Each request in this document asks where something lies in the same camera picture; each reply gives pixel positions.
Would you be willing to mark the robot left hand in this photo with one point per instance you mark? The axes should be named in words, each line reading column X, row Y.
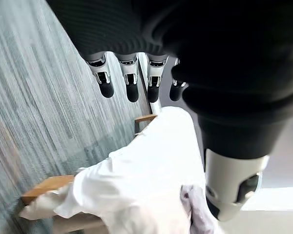
column 210, row 61

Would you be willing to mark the white bed sheet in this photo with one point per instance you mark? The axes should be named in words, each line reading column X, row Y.
column 136, row 175

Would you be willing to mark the lilac patterned cloth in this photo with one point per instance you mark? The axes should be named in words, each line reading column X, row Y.
column 197, row 209

